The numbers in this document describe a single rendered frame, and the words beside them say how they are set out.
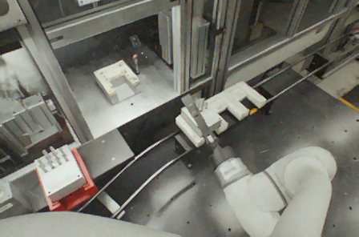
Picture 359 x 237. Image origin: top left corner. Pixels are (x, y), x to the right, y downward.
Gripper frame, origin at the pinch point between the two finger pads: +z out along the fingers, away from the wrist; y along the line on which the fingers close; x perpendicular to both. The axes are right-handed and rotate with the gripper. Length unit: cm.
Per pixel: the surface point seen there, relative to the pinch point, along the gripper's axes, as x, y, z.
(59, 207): 45.2, 11.4, -10.1
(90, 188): 36.8, 8.4, -8.7
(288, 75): -57, -66, 15
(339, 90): -126, -168, 11
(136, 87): 15.0, -8.9, 24.1
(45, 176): 43.9, 15.7, -1.7
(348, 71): -153, -182, 25
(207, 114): -3.7, -13.8, 0.7
